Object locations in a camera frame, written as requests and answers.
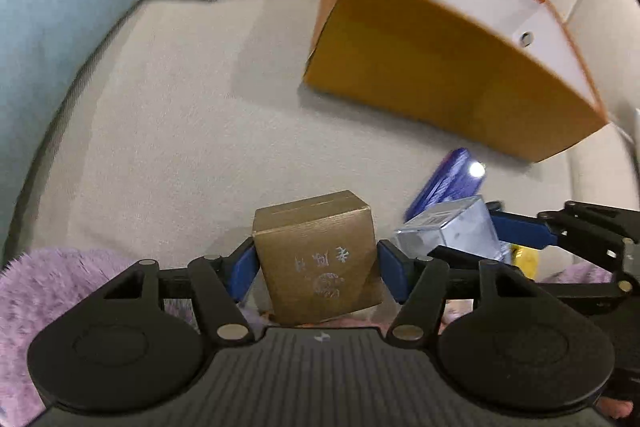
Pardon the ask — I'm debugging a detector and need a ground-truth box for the shiny purple box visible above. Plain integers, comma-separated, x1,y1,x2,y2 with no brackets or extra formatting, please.
404,148,487,223

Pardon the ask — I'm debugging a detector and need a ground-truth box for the gold cardboard box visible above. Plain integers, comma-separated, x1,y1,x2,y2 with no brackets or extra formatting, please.
251,190,386,326

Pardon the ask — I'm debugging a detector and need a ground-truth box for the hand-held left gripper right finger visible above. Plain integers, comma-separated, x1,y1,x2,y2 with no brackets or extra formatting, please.
376,240,545,349

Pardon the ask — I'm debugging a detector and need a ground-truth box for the purple fluffy clothing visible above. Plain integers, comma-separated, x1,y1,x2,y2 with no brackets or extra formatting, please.
0,248,615,427

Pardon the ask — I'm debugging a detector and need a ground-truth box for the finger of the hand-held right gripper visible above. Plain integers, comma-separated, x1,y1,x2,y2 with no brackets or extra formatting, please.
486,201,640,259
427,246,640,316

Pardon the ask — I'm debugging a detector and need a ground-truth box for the clear plastic box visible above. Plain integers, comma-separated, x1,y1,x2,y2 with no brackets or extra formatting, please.
395,195,512,266

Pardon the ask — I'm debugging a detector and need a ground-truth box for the orange storage box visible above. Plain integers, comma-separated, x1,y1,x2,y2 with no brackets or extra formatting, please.
302,0,612,164

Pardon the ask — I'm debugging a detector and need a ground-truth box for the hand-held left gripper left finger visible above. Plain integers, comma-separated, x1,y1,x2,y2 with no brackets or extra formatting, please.
97,237,262,348

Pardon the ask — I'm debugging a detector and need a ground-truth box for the light blue cushion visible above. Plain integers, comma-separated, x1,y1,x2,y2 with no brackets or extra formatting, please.
0,0,152,254

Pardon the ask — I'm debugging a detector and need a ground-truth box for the small yellow item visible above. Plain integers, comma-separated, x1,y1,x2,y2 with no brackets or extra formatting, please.
510,244,539,281

